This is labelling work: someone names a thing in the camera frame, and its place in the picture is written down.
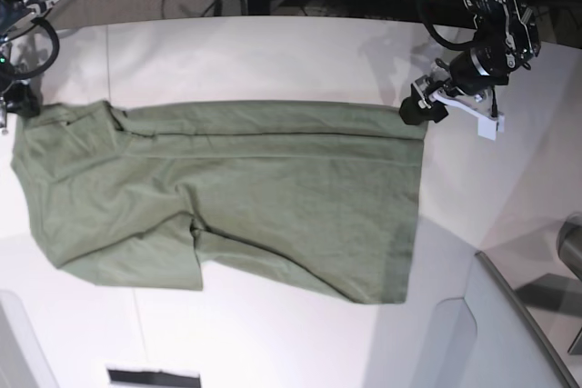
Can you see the grey metal stand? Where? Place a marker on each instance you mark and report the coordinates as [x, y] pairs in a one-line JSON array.
[[550, 292]]

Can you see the green t-shirt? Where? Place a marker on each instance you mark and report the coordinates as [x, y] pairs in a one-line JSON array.
[[319, 196]]

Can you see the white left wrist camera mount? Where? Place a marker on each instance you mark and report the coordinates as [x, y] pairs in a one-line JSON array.
[[483, 106]]

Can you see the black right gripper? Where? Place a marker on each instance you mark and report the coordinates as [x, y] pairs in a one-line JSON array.
[[18, 98]]

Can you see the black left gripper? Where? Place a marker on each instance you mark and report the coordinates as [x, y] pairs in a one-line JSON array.
[[456, 78]]

